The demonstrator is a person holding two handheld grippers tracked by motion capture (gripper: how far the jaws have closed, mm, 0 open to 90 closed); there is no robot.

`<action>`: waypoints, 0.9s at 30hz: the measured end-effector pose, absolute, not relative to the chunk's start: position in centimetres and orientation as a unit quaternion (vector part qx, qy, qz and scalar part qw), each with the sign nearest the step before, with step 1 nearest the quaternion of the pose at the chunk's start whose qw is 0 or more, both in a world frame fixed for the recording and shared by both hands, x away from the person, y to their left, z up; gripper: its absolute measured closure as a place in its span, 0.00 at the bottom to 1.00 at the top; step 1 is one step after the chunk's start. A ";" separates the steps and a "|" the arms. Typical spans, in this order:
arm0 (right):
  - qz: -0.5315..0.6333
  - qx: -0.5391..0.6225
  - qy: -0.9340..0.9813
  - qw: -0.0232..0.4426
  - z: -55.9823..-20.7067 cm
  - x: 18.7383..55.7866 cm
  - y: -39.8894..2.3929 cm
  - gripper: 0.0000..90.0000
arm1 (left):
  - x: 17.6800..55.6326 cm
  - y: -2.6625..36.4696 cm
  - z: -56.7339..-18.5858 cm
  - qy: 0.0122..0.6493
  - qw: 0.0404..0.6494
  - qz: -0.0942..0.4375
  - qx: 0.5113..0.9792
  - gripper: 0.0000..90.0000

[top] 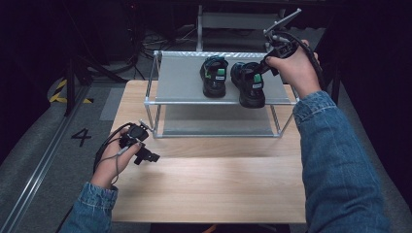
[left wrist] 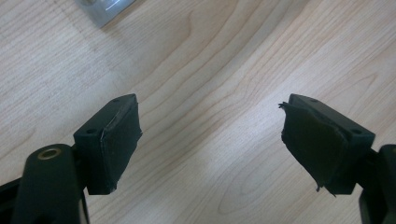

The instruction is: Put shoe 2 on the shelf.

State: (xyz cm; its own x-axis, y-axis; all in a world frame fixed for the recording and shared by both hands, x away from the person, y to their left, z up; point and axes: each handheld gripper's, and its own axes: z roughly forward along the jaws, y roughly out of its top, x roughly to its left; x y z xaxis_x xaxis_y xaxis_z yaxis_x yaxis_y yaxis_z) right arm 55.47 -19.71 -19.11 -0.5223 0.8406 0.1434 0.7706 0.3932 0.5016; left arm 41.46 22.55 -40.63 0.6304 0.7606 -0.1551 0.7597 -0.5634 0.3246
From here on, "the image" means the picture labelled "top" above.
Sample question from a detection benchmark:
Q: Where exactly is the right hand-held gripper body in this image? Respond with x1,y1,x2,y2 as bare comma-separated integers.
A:
262,8,303,77

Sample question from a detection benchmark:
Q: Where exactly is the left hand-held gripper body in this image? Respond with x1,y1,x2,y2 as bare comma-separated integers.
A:
120,119,154,153

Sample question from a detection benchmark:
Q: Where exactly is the black sandal with blue straps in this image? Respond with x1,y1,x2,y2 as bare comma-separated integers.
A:
229,61,267,110
199,54,229,99

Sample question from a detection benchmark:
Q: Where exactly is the grey two-tier shoe rack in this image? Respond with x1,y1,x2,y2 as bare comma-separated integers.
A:
144,50,303,140

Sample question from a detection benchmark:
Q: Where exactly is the person's right hand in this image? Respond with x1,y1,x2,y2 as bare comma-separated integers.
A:
264,39,322,100

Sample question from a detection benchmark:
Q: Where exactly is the person's left hand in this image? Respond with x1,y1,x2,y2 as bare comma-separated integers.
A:
90,128,144,190

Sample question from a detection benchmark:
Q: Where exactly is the yellow black hazard tape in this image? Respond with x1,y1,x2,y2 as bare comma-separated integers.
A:
48,79,95,105

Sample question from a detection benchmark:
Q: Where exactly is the grey left gripper cable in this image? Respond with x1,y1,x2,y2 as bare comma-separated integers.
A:
96,146,131,186

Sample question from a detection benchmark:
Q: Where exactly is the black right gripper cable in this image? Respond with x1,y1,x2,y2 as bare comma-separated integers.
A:
273,30,326,91

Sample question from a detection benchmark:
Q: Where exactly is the grey metal frame stand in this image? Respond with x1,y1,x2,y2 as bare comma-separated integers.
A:
195,4,287,54

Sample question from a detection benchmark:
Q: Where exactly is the bundle of floor cables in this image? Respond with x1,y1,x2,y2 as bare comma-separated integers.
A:
127,25,199,71

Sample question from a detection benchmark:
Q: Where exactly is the metal floor rail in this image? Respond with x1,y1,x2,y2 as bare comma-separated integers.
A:
0,84,92,233

